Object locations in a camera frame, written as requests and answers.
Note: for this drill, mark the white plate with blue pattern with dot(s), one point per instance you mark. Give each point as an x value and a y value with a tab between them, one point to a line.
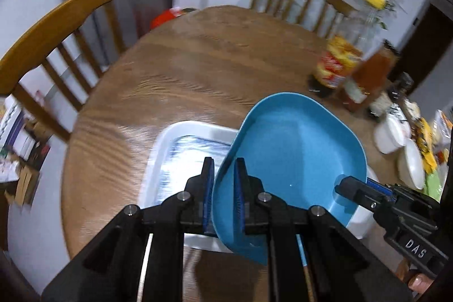
184	153

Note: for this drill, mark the pile of household boxes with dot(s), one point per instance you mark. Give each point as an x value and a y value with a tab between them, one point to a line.
17	132

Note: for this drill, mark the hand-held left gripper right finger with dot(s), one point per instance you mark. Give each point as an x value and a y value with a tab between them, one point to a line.
240	196

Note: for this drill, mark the dark wooden door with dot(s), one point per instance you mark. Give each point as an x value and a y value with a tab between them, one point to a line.
428	40

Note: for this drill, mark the glass vinegar bottle yellow label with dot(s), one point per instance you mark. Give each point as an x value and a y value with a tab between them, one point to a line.
336	65

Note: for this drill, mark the yellow snack packet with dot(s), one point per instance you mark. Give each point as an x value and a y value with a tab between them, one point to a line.
430	153

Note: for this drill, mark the small dark sauce bottle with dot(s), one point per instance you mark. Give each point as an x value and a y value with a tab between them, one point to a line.
401	86

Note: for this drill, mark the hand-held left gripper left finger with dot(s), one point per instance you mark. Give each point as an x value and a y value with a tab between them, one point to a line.
208	183

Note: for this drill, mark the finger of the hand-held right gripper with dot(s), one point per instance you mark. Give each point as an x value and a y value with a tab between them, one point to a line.
354	192
382	189

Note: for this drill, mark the red sauce glass jar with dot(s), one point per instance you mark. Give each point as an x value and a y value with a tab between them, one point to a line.
371	72

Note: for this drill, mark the red stool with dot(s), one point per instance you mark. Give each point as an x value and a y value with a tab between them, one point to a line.
164	19

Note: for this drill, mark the cardboard box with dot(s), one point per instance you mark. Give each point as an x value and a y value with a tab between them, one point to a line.
26	185

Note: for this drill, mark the person's right hand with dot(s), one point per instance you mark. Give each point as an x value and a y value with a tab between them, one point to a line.
420	284

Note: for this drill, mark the small white bowl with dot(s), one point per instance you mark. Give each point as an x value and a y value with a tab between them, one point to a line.
391	134

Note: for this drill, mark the green packet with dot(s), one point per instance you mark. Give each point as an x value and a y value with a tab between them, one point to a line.
433	185

